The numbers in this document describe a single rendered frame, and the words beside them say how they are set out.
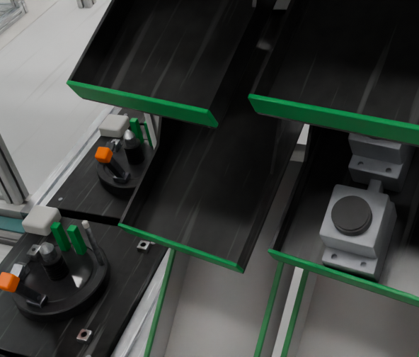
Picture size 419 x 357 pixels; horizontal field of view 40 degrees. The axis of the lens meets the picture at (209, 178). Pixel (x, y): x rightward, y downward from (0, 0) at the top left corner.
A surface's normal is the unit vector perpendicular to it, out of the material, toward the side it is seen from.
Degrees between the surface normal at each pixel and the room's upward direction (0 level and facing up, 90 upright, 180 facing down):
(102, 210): 0
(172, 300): 90
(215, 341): 45
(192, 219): 25
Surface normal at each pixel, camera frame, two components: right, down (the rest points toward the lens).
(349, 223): -0.35, -0.42
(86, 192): -0.15, -0.75
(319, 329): -0.46, -0.09
